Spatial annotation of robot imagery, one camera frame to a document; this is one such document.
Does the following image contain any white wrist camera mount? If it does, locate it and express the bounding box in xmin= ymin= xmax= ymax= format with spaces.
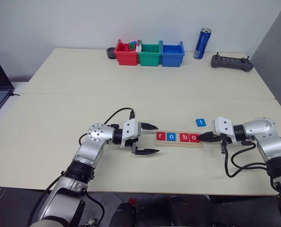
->
xmin=210 ymin=116 xmax=235 ymax=143
xmin=120 ymin=119 xmax=142 ymax=149

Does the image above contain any wooden letter tray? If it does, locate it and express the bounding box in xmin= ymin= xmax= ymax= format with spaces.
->
xmin=154 ymin=131 xmax=204 ymax=149

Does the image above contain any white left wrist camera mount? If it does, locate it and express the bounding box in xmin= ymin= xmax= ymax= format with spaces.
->
xmin=120 ymin=119 xmax=142 ymax=149

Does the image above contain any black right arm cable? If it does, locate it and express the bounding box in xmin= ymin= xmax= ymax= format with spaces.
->
xmin=224 ymin=139 xmax=281 ymax=195

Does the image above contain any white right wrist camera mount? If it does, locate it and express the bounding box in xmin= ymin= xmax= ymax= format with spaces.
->
xmin=210 ymin=116 xmax=235 ymax=143

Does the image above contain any green plastic bin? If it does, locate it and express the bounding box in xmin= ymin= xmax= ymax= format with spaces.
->
xmin=137 ymin=40 xmax=161 ymax=67

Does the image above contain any blue plastic bin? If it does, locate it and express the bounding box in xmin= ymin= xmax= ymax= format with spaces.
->
xmin=159 ymin=40 xmax=186 ymax=68

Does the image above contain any black round container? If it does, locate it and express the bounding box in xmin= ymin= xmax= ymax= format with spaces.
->
xmin=105 ymin=46 xmax=118 ymax=60

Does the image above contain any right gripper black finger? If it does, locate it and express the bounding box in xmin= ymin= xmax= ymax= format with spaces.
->
xmin=199 ymin=136 xmax=223 ymax=143
xmin=198 ymin=131 xmax=218 ymax=139

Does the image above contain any red plastic bin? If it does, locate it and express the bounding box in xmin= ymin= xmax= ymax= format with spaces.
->
xmin=114 ymin=39 xmax=139 ymax=66

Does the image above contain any dark rounded shape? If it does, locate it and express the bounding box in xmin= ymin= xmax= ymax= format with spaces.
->
xmin=113 ymin=202 xmax=138 ymax=227
xmin=169 ymin=195 xmax=211 ymax=227

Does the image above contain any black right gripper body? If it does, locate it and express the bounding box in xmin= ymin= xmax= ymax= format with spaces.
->
xmin=219 ymin=133 xmax=233 ymax=155

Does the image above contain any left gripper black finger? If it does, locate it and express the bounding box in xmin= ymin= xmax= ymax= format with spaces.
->
xmin=135 ymin=148 xmax=160 ymax=156
xmin=141 ymin=122 xmax=159 ymax=131

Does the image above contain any grey remote controller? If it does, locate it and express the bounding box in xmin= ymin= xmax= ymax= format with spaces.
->
xmin=210 ymin=52 xmax=255 ymax=72

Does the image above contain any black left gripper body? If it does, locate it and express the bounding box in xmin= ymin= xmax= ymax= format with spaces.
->
xmin=131 ymin=122 xmax=144 ymax=156

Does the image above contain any blue drink can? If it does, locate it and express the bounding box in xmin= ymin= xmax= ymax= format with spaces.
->
xmin=193 ymin=27 xmax=212 ymax=60

